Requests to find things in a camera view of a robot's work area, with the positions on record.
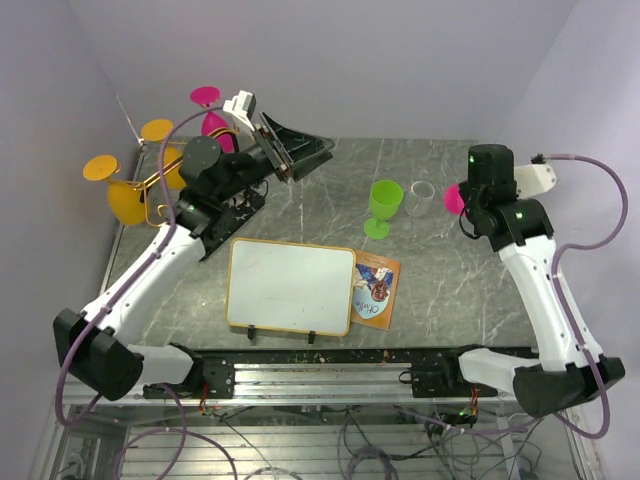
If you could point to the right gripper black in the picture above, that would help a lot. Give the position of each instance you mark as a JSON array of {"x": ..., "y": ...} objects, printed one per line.
[{"x": 465, "y": 191}]

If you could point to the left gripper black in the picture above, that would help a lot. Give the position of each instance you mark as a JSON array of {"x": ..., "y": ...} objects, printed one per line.
[{"x": 299, "y": 145}]

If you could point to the pink wine glass front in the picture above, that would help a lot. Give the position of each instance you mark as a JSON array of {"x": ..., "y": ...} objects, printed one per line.
[{"x": 452, "y": 200}]

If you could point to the pink wine glass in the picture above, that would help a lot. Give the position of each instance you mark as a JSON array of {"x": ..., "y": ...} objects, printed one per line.
[
  {"x": 213, "y": 124},
  {"x": 452, "y": 200}
]

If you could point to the clear wine glass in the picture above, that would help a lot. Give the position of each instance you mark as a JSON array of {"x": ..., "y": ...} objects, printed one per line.
[{"x": 419, "y": 198}]

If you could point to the green wine glass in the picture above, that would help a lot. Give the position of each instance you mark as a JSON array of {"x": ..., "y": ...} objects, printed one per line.
[{"x": 385, "y": 199}]

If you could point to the pink wine glass back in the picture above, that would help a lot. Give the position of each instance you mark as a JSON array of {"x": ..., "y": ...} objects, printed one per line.
[{"x": 213, "y": 124}]

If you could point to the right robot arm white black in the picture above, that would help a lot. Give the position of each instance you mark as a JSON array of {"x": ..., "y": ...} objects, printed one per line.
[{"x": 571, "y": 368}]

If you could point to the yellow wine glass back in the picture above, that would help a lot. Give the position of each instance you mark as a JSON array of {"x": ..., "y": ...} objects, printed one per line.
[{"x": 156, "y": 131}]

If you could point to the yellow wine glass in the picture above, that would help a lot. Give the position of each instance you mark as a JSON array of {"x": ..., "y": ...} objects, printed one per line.
[
  {"x": 156, "y": 131},
  {"x": 125, "y": 199}
]

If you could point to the yellow wine glass front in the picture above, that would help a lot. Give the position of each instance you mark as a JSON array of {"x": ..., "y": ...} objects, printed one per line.
[{"x": 125, "y": 199}]

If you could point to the orange Othello book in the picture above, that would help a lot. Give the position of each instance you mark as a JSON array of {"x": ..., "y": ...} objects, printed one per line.
[{"x": 375, "y": 283}]

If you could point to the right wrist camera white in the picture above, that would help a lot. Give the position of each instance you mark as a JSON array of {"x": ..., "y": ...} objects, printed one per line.
[{"x": 535, "y": 178}]

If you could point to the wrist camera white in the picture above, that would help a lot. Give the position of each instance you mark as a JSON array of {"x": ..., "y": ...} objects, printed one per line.
[
  {"x": 535, "y": 178},
  {"x": 241, "y": 108}
]

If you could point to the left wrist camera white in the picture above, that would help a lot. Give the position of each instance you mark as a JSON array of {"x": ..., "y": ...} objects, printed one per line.
[{"x": 241, "y": 108}]

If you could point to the whiteboard with yellow frame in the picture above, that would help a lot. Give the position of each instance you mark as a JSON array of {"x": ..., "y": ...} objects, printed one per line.
[{"x": 290, "y": 287}]

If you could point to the gold wire glass rack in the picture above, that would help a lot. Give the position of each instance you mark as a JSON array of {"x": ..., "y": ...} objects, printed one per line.
[{"x": 203, "y": 217}]

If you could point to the aluminium mounting rail frame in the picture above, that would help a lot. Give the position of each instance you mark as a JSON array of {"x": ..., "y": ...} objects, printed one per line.
[{"x": 247, "y": 378}]

